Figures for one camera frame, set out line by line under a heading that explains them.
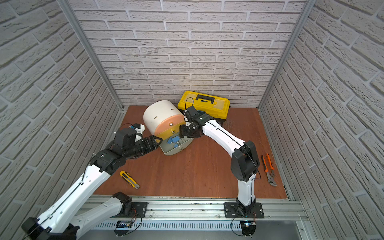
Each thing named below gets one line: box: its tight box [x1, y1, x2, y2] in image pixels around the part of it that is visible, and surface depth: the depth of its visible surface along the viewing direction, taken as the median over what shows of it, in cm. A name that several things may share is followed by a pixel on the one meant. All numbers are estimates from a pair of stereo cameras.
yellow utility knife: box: [120, 170, 140, 190], surface depth 83 cm
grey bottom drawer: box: [159, 133, 194, 156], surface depth 92 cm
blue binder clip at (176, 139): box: [172, 136, 180, 143], surface depth 97 cm
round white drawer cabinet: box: [143, 100, 186, 141], surface depth 89 cm
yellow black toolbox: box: [177, 91, 231, 124], surface depth 102 cm
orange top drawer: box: [155, 114, 185, 135], surface depth 84 cm
